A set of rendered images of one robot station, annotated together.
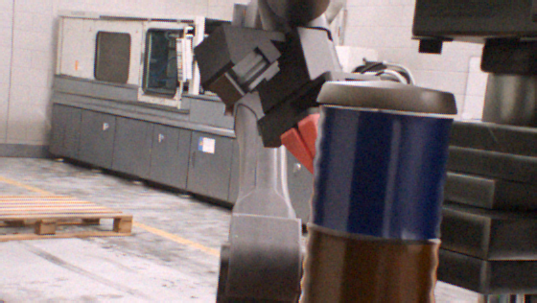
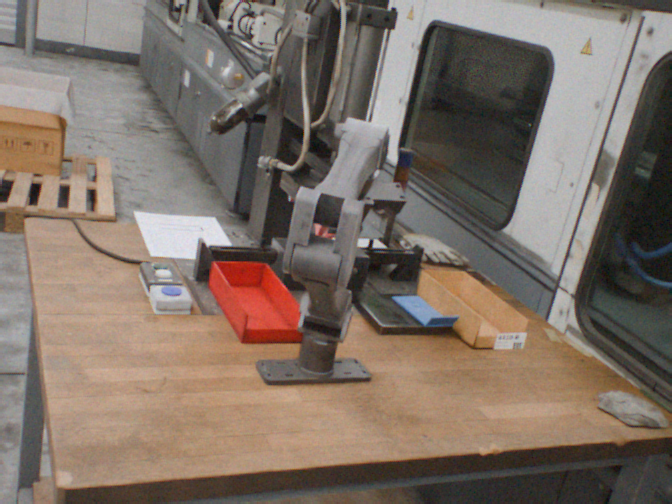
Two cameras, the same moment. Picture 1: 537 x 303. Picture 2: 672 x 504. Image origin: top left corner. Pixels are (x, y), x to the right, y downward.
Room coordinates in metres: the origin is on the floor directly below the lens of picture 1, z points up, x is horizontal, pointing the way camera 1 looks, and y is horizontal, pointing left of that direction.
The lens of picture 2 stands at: (2.16, 0.24, 1.54)
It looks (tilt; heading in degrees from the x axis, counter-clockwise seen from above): 19 degrees down; 192
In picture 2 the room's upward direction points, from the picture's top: 12 degrees clockwise
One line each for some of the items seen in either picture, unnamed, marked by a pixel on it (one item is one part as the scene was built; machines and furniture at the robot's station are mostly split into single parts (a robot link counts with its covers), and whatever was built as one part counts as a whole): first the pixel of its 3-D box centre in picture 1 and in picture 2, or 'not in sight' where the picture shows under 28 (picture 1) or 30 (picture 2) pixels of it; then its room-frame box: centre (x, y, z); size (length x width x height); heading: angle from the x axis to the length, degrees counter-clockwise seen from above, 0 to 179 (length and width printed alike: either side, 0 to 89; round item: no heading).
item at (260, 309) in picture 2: not in sight; (254, 300); (0.82, -0.18, 0.93); 0.25 x 0.12 x 0.06; 39
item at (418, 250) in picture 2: not in sight; (406, 262); (0.39, 0.04, 0.95); 0.06 x 0.03 x 0.09; 129
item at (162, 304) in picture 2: not in sight; (169, 305); (0.90, -0.33, 0.90); 0.07 x 0.07 x 0.06; 39
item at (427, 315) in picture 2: not in sight; (425, 306); (0.61, 0.13, 0.93); 0.15 x 0.07 x 0.03; 43
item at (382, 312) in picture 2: not in sight; (399, 313); (0.63, 0.08, 0.91); 0.17 x 0.16 x 0.02; 129
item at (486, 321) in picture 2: not in sight; (469, 309); (0.54, 0.22, 0.93); 0.25 x 0.13 x 0.08; 39
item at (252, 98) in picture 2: not in sight; (250, 99); (0.43, -0.41, 1.25); 0.19 x 0.07 x 0.19; 129
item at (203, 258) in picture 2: not in sight; (211, 260); (0.72, -0.32, 0.95); 0.06 x 0.03 x 0.09; 129
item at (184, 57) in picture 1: (187, 60); not in sight; (9.48, 0.83, 1.27); 0.23 x 0.18 x 0.38; 126
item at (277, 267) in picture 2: not in sight; (317, 266); (0.57, -0.13, 0.94); 0.20 x 0.10 x 0.07; 129
